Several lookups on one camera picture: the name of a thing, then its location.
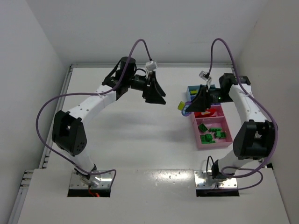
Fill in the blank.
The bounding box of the red round lego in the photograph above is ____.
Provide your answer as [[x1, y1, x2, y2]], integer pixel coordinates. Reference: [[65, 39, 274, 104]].
[[194, 111, 217, 118]]

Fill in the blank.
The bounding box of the purple paw lego piece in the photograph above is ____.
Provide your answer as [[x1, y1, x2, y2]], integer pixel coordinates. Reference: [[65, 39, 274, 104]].
[[181, 101, 191, 117]]

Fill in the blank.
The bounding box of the green lego plate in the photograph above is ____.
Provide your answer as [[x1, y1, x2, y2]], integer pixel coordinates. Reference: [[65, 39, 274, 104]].
[[209, 127, 222, 132]]

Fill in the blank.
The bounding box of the large green plate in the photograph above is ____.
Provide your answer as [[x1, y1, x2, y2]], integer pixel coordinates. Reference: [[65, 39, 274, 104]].
[[200, 134, 215, 144]]

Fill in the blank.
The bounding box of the green base plate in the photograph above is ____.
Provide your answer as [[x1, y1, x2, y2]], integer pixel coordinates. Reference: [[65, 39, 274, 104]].
[[210, 131, 223, 139]]

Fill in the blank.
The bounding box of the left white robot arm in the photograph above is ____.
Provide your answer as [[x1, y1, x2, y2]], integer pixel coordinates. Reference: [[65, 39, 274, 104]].
[[52, 57, 166, 182]]

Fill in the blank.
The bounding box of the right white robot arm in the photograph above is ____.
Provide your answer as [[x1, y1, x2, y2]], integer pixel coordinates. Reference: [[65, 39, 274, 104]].
[[184, 73, 278, 178]]

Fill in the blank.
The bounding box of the small pink container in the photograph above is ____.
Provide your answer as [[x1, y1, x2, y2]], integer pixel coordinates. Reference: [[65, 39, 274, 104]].
[[190, 104, 224, 123]]

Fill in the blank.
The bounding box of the large pink container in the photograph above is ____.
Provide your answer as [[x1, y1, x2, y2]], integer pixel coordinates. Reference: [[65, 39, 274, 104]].
[[193, 116, 233, 150]]

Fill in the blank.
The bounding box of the green square lego in bin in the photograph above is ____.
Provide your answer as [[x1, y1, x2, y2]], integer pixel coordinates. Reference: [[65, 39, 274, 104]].
[[220, 132, 227, 139]]

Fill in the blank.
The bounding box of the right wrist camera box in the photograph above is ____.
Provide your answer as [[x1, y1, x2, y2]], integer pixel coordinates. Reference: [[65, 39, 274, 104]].
[[199, 71, 212, 89]]

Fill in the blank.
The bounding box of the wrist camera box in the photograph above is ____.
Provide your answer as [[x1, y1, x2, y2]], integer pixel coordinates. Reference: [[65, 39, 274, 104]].
[[145, 61, 158, 73], [199, 71, 212, 89]]

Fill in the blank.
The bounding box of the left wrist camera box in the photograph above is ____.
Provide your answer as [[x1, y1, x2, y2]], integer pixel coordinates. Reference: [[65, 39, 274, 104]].
[[145, 61, 158, 73]]

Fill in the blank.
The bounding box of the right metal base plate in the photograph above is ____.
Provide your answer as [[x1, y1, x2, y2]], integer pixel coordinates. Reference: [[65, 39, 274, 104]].
[[194, 170, 238, 190]]

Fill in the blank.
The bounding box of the metal base plate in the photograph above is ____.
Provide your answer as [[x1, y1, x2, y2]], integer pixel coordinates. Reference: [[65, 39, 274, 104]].
[[194, 170, 238, 190], [69, 171, 113, 190]]

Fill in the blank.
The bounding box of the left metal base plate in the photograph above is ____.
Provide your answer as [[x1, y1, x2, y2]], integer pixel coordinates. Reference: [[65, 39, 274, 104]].
[[69, 171, 113, 190]]

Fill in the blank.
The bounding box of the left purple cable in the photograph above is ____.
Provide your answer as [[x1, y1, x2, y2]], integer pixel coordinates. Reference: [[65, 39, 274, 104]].
[[36, 39, 152, 187]]

